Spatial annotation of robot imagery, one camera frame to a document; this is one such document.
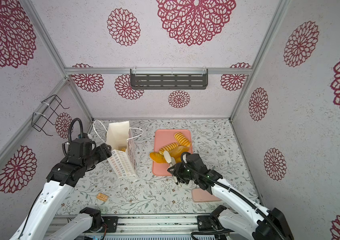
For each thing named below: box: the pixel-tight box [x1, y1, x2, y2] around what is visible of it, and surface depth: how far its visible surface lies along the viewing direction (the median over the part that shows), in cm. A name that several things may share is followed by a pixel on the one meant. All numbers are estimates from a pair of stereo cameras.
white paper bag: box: [105, 121, 137, 178], surface depth 85 cm
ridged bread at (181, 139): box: [174, 132, 191, 148], surface depth 105 cm
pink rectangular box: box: [192, 188, 222, 202], surface depth 82 cm
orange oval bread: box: [149, 152, 167, 164], surface depth 95 cm
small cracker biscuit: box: [96, 192, 109, 202], surface depth 83 cm
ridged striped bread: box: [158, 142, 179, 155], surface depth 99 cm
